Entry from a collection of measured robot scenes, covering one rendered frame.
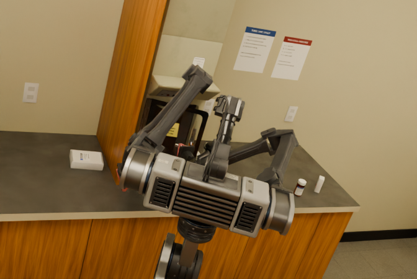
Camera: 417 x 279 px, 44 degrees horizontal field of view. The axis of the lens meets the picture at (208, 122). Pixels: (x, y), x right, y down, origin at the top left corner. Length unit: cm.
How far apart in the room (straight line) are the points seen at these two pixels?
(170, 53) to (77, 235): 95
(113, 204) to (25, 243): 42
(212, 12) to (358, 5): 127
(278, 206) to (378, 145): 250
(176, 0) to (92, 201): 99
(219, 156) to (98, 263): 117
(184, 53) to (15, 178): 97
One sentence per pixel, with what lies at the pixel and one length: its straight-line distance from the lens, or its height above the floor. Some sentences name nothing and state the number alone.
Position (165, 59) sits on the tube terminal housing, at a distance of 245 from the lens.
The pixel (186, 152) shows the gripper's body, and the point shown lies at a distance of 245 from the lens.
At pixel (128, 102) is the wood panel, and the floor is 135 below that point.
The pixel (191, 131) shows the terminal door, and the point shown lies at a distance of 256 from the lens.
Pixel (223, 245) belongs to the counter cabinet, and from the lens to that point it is 289.
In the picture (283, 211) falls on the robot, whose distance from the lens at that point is 175.
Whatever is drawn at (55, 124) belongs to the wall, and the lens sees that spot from 297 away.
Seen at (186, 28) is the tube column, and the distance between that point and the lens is 242.
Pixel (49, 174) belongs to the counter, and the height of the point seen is 94.
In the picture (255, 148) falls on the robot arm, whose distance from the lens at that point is 228.
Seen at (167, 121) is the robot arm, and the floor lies 155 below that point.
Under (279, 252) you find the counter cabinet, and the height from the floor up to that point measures 59.
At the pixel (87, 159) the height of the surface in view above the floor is 98.
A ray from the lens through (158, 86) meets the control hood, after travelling 237.
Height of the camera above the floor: 238
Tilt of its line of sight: 24 degrees down
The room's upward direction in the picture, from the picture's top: 17 degrees clockwise
